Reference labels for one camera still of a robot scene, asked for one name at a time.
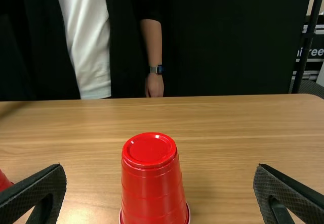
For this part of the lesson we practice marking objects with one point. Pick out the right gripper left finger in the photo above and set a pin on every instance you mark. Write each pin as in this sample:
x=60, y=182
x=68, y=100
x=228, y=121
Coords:
x=25, y=187

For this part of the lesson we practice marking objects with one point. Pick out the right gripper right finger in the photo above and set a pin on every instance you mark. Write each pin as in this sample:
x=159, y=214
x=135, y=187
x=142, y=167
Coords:
x=291, y=191

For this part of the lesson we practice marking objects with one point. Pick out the red cup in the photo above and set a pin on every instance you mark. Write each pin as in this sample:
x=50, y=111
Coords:
x=152, y=183
x=3, y=182

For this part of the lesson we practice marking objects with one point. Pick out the grey mesh chair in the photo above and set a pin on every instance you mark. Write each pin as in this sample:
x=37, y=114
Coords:
x=312, y=88

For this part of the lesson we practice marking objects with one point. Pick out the black printed box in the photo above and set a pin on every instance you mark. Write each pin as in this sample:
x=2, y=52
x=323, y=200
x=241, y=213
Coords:
x=317, y=52

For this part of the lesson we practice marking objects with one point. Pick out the person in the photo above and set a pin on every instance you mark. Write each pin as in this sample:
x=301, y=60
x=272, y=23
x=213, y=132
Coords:
x=88, y=44

